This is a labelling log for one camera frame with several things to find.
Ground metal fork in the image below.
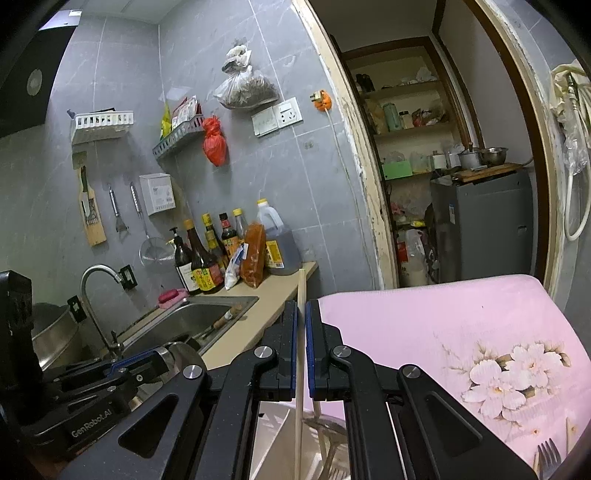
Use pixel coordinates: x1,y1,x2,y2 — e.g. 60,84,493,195
536,438,563,480

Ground cream rubber gloves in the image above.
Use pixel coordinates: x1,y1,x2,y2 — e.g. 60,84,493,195
549,59,591,130

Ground grey cabinet appliance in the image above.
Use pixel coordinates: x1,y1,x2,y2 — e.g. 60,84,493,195
429,168,539,283

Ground pan with wooden handle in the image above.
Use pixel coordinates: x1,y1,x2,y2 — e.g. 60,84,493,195
157,305,243,374

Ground white plastic wall basket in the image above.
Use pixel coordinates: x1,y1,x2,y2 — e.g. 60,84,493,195
70,110,134,146

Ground metal strainer ladle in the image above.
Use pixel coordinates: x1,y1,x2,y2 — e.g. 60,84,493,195
129,182,169,267

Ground pink floral tablecloth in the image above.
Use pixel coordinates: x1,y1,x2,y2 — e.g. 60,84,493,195
305,274,591,480

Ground clear plastic bag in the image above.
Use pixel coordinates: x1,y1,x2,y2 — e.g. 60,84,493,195
561,115,591,176

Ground white plastic jug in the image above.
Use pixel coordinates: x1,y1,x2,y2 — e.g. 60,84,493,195
399,228,430,287

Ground red snack packets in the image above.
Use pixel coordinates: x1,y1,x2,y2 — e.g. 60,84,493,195
172,96,201,132

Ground white wall box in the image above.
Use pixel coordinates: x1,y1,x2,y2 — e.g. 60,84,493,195
139,173,176,215

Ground red plastic bag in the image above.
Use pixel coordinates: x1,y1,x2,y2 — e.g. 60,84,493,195
202,116,228,168

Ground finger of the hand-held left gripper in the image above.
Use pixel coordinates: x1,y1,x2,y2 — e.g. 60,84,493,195
60,300,298,480
41,371,141,412

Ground metal faucet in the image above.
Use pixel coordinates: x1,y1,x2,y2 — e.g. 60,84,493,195
81,264,125,361

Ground black range hood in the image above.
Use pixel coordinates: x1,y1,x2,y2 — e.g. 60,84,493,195
0,23,79,139

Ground large oil jug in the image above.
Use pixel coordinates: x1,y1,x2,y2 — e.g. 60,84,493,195
255,198,302,276

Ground orange spice bag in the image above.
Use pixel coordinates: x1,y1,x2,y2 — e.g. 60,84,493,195
240,222,267,287

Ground wooden cutting board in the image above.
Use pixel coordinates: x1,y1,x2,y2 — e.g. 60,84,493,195
71,151,107,247

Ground white hose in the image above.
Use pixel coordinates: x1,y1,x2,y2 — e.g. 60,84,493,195
564,74,591,242

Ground hanging kitchen knife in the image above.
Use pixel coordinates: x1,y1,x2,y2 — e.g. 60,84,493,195
79,166,94,219

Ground metal bowl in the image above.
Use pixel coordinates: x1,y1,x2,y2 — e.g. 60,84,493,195
478,147,509,167

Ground white plastic utensil holder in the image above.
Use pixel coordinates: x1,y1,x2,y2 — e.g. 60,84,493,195
252,399,352,480

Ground wooden door frame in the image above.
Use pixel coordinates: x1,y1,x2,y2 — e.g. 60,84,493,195
295,0,568,296

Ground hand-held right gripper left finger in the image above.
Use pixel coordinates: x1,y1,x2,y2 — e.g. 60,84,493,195
60,300,298,480

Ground sauce bottle red label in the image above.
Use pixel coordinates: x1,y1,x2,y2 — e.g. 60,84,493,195
218,212,240,259

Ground large metal pot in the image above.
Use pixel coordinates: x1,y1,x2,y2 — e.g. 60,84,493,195
31,302,84,370

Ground white blue packet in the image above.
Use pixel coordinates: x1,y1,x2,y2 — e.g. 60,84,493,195
224,244,245,291

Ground dark pump bottle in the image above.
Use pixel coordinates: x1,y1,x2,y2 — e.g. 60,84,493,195
168,226,201,296

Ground beige kitchen counter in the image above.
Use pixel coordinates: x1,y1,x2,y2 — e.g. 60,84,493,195
198,261,319,370

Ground white switch socket panel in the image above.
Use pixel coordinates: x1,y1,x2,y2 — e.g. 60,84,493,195
252,97,303,137

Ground wooden shelf unit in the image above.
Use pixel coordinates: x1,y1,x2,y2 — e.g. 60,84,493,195
344,37,467,185

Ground steel sink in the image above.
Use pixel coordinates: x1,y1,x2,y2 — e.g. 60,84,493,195
115,295,259,365

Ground pink sponge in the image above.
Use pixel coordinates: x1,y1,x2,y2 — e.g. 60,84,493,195
158,287,189,309

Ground metal peeler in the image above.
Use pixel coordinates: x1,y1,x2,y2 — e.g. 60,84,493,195
108,185,130,236

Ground white power cable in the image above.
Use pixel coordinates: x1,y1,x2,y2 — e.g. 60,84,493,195
325,108,365,222

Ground grey wall shelf rack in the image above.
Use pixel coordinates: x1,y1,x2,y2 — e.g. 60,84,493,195
153,115,206,160

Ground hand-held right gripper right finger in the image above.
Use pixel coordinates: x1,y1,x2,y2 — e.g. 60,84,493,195
305,299,539,480

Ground green box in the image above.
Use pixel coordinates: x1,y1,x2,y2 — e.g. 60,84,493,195
381,159,413,182

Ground small metal pot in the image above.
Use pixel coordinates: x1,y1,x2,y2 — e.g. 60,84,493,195
458,143,483,171

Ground dark sauce bottle yellow cap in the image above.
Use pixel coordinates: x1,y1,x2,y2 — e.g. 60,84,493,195
202,213,229,273

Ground clear bag of dried goods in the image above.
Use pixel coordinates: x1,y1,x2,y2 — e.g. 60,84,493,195
213,44,280,110

